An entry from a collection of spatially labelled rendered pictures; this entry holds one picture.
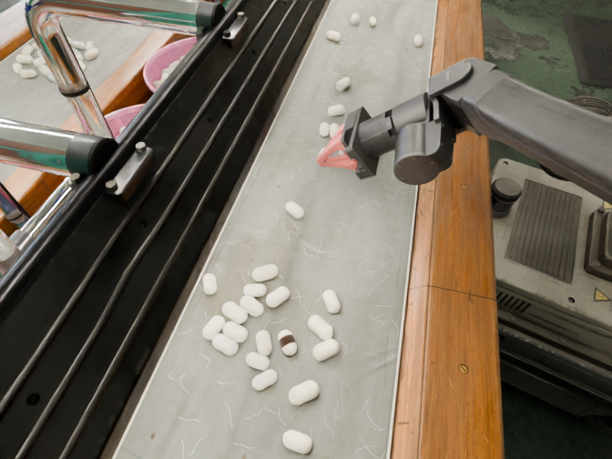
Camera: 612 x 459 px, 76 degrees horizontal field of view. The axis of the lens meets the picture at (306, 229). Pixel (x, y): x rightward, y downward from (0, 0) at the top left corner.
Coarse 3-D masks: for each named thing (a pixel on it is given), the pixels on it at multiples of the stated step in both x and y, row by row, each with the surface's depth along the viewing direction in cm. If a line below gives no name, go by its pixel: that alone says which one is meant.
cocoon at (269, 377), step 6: (264, 372) 48; (270, 372) 48; (258, 378) 47; (264, 378) 47; (270, 378) 47; (276, 378) 48; (252, 384) 47; (258, 384) 47; (264, 384) 47; (270, 384) 48; (258, 390) 47
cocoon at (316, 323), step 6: (312, 318) 52; (318, 318) 52; (312, 324) 52; (318, 324) 51; (324, 324) 51; (312, 330) 52; (318, 330) 51; (324, 330) 51; (330, 330) 51; (324, 336) 51; (330, 336) 51
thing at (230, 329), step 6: (228, 324) 51; (234, 324) 51; (228, 330) 51; (234, 330) 51; (240, 330) 51; (246, 330) 51; (228, 336) 51; (234, 336) 51; (240, 336) 50; (246, 336) 51
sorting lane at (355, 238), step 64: (384, 0) 114; (320, 64) 93; (384, 64) 94; (256, 192) 68; (320, 192) 68; (384, 192) 68; (256, 256) 60; (320, 256) 60; (384, 256) 60; (192, 320) 54; (256, 320) 54; (384, 320) 54; (192, 384) 49; (320, 384) 49; (384, 384) 49; (128, 448) 44; (192, 448) 44; (256, 448) 44; (320, 448) 45; (384, 448) 45
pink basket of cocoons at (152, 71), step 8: (184, 40) 93; (192, 40) 94; (168, 48) 92; (184, 48) 94; (152, 56) 89; (160, 56) 91; (168, 56) 92; (176, 56) 94; (152, 64) 88; (160, 64) 91; (168, 64) 93; (144, 72) 85; (152, 72) 88; (160, 72) 91; (152, 80) 87; (152, 88) 81
